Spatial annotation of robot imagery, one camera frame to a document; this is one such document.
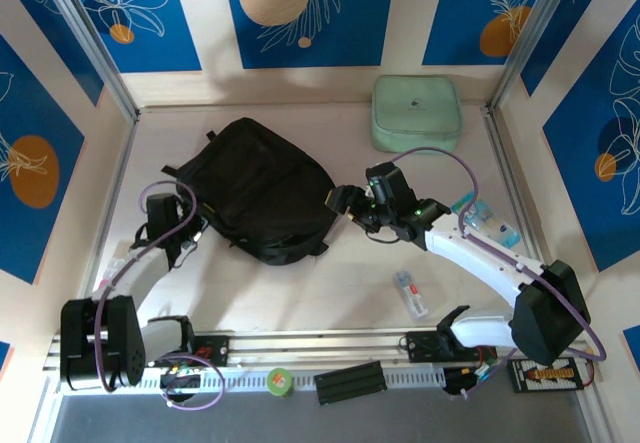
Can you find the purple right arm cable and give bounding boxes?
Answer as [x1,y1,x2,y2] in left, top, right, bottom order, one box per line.
[394,146,607,400]

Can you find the aluminium mounting rail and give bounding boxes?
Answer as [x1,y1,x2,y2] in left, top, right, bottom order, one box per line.
[43,326,586,372]

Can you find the white slotted cable duct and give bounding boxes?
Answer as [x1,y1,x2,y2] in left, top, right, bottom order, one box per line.
[59,367,446,395]

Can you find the black ridged block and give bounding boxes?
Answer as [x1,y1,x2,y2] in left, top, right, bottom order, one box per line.
[313,361,389,407]

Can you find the pink and white plastic case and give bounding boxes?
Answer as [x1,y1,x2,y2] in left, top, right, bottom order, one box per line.
[98,243,132,292]

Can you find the aluminium frame post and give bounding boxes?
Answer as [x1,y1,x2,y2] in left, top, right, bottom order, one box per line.
[37,0,140,123]
[487,0,584,115]

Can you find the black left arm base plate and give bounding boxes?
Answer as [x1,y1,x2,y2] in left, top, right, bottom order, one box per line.
[187,333,230,368]

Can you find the red and black power wire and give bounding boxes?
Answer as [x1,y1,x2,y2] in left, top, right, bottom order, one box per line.
[581,352,599,385]

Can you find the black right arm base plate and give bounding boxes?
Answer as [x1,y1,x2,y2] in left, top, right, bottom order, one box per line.
[405,330,497,364]

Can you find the clear plastic box red label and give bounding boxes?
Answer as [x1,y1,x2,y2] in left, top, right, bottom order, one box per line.
[393,269,431,319]

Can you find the black power board yellow connectors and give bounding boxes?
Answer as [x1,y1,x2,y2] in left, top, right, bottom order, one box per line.
[507,356,581,394]

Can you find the green tape roll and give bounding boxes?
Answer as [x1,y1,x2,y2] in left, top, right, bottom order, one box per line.
[266,366,294,400]

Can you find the mint green zip pouch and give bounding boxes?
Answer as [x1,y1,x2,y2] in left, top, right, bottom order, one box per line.
[369,74,461,153]

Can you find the black student backpack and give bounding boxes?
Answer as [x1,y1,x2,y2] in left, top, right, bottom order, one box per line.
[160,116,337,267]

